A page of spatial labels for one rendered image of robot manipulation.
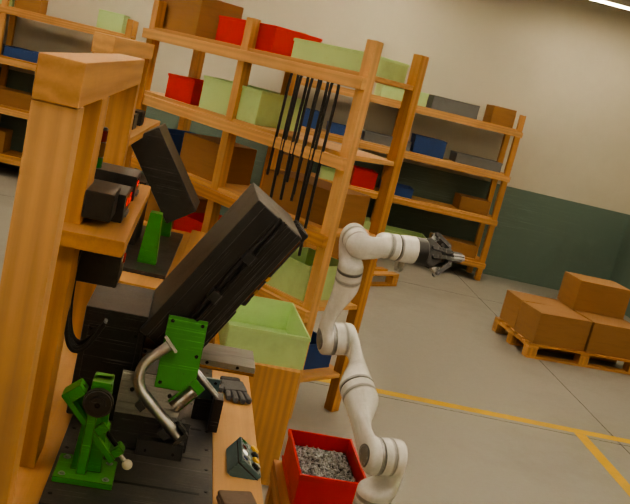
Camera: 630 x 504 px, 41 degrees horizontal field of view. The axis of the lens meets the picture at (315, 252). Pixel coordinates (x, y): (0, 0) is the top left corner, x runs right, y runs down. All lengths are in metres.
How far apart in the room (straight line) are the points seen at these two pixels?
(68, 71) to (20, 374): 0.62
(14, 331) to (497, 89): 10.29
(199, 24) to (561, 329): 4.39
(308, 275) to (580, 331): 3.94
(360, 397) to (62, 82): 1.06
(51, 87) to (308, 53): 3.69
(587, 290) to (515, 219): 3.38
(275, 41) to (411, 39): 6.04
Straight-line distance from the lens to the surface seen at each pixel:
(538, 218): 12.10
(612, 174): 12.38
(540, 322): 8.21
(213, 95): 5.88
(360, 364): 2.28
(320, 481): 2.55
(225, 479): 2.45
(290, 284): 5.20
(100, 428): 2.27
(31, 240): 1.79
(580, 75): 12.09
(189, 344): 2.49
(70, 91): 1.73
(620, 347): 8.72
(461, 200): 11.22
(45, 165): 1.76
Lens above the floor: 2.01
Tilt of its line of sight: 11 degrees down
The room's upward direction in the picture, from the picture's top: 14 degrees clockwise
